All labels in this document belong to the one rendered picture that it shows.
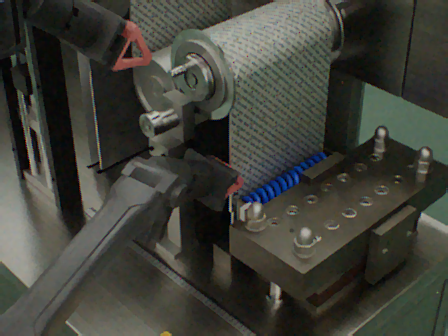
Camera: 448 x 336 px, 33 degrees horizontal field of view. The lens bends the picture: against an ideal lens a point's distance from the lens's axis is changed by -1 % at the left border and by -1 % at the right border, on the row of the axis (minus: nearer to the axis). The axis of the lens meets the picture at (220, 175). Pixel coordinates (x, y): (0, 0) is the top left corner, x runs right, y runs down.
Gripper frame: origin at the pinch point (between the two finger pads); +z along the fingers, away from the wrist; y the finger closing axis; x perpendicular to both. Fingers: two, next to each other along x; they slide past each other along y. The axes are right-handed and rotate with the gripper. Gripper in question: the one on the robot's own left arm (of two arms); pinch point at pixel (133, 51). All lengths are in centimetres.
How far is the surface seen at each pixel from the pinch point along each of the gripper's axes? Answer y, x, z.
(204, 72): 4.1, 2.2, 10.8
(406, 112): -85, 32, 244
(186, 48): -1.4, 4.2, 10.7
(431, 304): 32, -16, 66
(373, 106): -99, 28, 239
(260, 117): 7.3, 0.2, 24.3
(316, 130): 7.0, 2.7, 41.2
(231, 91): 8.0, 1.6, 13.8
